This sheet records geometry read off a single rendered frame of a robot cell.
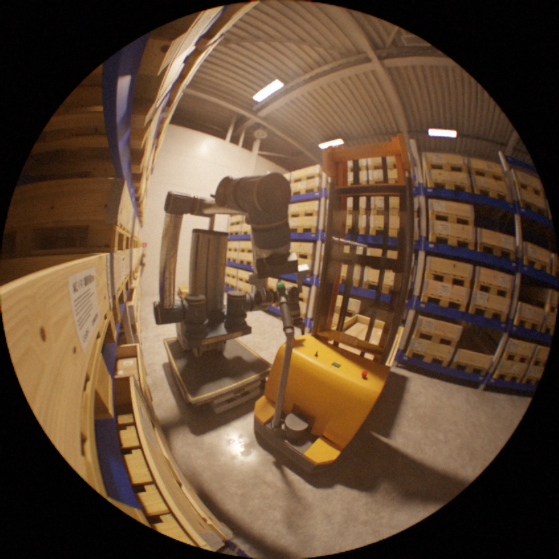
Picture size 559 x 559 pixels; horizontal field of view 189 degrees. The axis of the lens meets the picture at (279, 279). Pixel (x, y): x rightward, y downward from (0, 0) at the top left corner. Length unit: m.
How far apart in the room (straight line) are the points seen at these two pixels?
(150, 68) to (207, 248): 1.62
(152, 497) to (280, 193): 1.08
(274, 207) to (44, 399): 0.52
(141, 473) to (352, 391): 1.14
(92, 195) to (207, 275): 1.39
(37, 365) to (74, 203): 0.80
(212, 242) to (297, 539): 2.67
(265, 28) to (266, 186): 6.28
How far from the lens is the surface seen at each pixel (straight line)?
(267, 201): 0.40
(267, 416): 1.48
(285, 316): 0.63
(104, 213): 0.90
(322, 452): 1.37
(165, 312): 1.42
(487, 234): 3.20
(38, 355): 0.26
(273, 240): 0.44
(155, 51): 0.66
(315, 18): 6.34
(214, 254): 1.85
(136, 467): 0.92
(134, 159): 1.35
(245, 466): 1.63
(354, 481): 1.74
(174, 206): 1.20
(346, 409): 1.16
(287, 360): 0.88
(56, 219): 1.02
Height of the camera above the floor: 1.55
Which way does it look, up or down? 8 degrees down
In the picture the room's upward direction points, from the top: 6 degrees clockwise
